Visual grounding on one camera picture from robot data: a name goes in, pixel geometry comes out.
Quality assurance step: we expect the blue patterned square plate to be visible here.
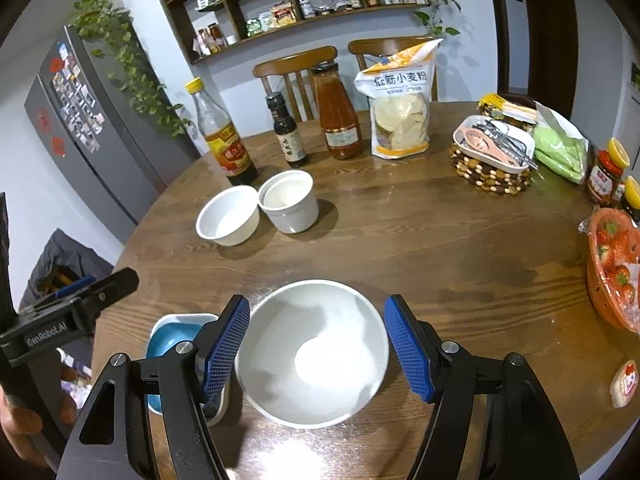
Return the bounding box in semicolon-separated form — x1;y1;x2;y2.
144;312;232;428

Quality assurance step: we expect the teal blue plate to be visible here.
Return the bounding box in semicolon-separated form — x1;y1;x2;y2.
145;320;212;416

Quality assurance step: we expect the large white bowl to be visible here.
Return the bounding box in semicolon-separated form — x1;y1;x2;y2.
235;280;390;429

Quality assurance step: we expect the small white bowl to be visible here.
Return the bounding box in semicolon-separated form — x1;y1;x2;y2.
195;185;260;247

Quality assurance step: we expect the person's left hand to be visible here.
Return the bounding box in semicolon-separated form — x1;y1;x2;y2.
1;364;77;468

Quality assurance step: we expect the white ribbed cup outer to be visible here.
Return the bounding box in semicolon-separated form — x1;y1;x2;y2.
258;169;319;234

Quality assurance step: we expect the white inner cup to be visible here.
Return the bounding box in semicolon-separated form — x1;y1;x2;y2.
260;176;311;210

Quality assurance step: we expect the vinegar bottle yellow cap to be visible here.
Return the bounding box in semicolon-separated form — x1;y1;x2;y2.
186;77;257;185

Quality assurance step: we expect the grey refrigerator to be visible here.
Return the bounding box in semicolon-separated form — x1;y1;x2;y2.
24;26;200;243

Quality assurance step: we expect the orange strawberry basket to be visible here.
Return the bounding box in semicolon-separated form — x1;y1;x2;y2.
587;208;639;334

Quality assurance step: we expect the white cutlery tray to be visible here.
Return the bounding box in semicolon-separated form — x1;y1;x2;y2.
452;115;538;174

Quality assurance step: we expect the small soy sauce bottle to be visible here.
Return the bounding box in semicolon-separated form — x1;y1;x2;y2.
266;91;308;168

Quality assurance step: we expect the red chili sauce bottle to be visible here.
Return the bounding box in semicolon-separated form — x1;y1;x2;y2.
311;61;363;160

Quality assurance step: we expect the green snack bag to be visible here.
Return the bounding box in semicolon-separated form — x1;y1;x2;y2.
533;102;589;184

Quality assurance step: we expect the red-lid sauce jar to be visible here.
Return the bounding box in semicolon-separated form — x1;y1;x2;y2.
587;150;624;207

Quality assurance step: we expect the yellow snack packet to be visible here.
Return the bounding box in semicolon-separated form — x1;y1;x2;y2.
478;93;538;128

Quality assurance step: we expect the flour bag with window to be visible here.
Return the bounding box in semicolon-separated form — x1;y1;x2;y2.
355;39;442;160

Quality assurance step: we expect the lemon half lower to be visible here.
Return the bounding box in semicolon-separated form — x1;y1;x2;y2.
623;176;640;211

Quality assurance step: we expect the lemon half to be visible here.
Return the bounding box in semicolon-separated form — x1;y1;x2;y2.
623;176;640;211
606;138;630;170

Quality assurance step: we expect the lemon half upper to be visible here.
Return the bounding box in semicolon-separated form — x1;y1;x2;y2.
606;138;630;170

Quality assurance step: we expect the wooden chair left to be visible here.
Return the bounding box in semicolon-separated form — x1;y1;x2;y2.
253;46;337;122

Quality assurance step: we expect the wooden chair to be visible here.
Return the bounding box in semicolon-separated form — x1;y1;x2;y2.
347;36;433;70
253;46;337;122

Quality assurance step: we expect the wooden chair right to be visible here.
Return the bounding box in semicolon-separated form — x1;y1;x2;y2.
347;36;433;70

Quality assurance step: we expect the green plant by shelf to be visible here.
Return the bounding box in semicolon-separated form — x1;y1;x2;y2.
413;0;461;38

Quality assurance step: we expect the hanging green vine plant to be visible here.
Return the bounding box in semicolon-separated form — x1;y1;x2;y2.
70;0;193;136

